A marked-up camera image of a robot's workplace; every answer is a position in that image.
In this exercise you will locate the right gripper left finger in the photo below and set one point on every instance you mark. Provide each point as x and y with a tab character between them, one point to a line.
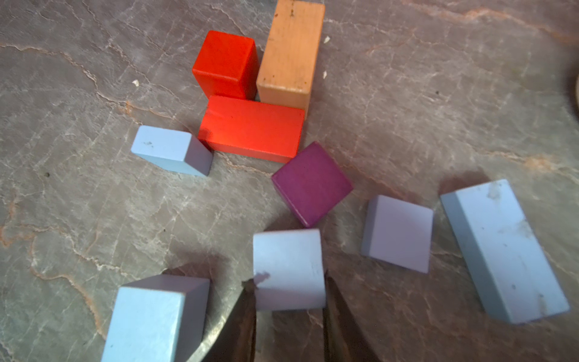
237	339

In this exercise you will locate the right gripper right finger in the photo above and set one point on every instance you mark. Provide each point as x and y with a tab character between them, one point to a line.
343	338

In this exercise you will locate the blue cube block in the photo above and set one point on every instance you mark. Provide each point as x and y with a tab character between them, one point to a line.
288	270
398	232

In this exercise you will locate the blue block lower left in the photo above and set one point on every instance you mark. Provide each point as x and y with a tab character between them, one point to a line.
160	318

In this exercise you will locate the purple cube block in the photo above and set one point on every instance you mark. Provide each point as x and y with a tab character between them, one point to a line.
311	184

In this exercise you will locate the long blue block left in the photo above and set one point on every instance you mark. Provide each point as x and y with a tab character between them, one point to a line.
512	276

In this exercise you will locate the blue block left edge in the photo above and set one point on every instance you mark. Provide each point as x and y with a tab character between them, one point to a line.
172	150

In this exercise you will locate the long red block left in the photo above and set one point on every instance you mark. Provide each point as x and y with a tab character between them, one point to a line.
253	129

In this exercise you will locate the small red block left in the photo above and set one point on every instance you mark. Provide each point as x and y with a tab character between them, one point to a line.
227	65

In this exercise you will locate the tan wooden block left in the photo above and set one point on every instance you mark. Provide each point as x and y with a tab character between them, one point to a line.
287	71

